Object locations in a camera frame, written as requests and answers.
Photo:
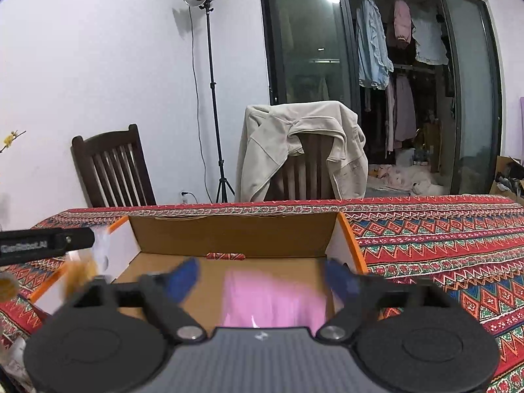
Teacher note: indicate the white oat crisp packet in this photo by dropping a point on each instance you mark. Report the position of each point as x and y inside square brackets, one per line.
[84, 274]

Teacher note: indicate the white plush bedding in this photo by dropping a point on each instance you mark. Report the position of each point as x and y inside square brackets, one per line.
[409, 178]

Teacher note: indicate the yellow flower branches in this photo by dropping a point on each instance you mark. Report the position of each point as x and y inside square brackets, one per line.
[9, 139]

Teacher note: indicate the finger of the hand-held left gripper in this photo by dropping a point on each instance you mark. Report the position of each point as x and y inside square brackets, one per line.
[80, 238]

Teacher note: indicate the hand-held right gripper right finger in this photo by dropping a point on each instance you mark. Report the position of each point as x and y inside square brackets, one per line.
[342, 280]

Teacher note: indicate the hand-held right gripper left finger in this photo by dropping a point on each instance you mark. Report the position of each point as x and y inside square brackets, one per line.
[182, 280]

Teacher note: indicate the beige jacket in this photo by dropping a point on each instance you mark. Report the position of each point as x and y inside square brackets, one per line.
[266, 139]

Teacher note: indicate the pink snack packet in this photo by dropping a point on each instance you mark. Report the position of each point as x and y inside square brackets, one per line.
[274, 299]

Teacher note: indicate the white wall outlet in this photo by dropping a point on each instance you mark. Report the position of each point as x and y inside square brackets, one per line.
[184, 197]

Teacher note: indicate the red patterned tablecloth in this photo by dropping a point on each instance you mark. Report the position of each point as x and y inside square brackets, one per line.
[430, 245]

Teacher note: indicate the white hanging garment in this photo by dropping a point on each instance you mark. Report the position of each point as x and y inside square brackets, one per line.
[430, 41]

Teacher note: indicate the dark sliding glass door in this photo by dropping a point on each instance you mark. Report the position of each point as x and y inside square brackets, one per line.
[307, 49]

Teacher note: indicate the pale pink hanging trousers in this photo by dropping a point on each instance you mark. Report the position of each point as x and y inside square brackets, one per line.
[403, 110]

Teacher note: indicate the dark wooden chair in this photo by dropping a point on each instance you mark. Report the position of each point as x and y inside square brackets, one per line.
[118, 172]
[303, 172]

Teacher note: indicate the brown cardboard box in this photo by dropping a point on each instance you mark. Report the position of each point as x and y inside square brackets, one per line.
[505, 172]

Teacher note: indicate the orange pumpkin-print cardboard box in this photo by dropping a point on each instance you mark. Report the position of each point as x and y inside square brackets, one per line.
[233, 233]

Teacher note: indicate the light blue hanging shirt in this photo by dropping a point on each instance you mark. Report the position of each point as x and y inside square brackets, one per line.
[370, 45]

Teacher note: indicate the pink hanging garment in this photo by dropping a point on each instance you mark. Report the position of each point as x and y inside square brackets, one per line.
[401, 20]

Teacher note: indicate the black light stand tripod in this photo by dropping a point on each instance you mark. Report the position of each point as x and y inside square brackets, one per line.
[213, 90]

